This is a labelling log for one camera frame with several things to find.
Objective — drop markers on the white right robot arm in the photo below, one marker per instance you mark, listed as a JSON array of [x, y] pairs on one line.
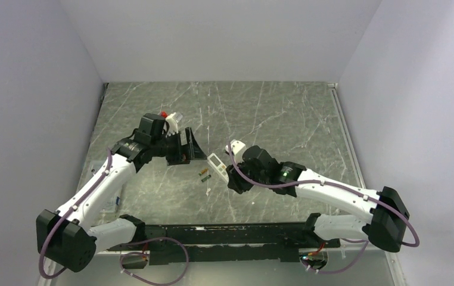
[[377, 217]]

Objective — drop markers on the clear plastic storage box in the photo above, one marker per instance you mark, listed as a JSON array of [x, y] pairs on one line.
[[112, 205]]

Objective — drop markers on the green AAA battery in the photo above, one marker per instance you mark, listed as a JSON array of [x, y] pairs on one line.
[[206, 178]]

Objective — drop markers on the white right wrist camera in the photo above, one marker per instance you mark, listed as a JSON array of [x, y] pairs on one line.
[[237, 149]]

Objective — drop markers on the white remote control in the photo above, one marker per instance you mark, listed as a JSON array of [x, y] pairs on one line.
[[218, 166]]

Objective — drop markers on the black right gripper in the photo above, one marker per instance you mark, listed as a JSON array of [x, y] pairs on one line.
[[235, 182]]

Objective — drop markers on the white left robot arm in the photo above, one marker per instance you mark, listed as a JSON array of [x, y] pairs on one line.
[[67, 235]]

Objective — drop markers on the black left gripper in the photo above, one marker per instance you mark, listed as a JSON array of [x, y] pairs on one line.
[[185, 152]]

